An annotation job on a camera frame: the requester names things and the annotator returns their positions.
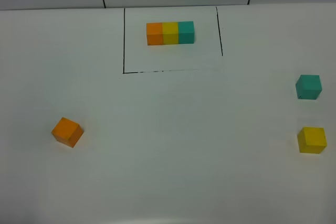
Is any yellow template block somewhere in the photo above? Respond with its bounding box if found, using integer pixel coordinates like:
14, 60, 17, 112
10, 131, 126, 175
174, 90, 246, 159
162, 22, 179, 45

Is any orange template block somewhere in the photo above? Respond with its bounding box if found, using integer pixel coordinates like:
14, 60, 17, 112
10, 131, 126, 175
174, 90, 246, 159
146, 23, 163, 46

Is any green template block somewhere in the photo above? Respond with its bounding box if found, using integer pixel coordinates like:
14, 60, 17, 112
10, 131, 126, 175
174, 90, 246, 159
178, 21, 195, 44

